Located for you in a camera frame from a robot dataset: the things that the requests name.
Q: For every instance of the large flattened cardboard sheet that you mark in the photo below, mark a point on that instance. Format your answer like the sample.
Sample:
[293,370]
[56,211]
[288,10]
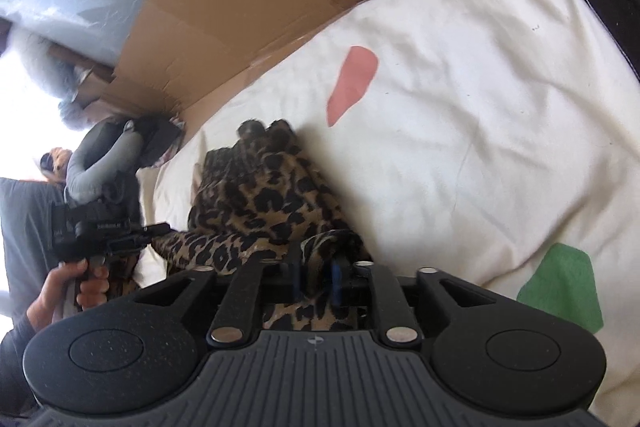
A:
[225,7]

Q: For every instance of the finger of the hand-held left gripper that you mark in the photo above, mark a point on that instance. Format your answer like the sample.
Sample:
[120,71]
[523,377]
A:
[152,230]

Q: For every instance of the crumpled clear plastic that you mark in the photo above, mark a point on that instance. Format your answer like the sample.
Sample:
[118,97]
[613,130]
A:
[40,77]

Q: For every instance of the white printed blanket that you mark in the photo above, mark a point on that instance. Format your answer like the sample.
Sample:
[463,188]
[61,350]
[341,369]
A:
[450,132]

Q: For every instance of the black clothing pile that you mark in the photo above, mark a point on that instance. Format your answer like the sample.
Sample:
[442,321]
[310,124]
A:
[160,137]

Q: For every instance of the person's left hand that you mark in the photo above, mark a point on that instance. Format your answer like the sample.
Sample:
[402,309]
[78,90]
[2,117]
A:
[60,292]

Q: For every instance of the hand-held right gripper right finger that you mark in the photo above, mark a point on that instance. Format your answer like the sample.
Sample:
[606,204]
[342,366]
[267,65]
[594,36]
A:
[340,282]

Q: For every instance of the person's torso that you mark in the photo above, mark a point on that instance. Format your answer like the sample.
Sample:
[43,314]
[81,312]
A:
[25,247]

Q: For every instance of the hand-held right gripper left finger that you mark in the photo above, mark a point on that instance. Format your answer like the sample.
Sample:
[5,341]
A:
[295,279]

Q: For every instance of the person's left forearm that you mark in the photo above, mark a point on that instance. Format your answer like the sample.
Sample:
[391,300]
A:
[17,367]

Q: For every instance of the leopard print garment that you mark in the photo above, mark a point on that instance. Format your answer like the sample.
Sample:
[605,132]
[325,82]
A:
[260,197]

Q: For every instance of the small cardboard box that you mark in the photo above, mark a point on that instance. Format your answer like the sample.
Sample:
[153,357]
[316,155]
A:
[85,82]

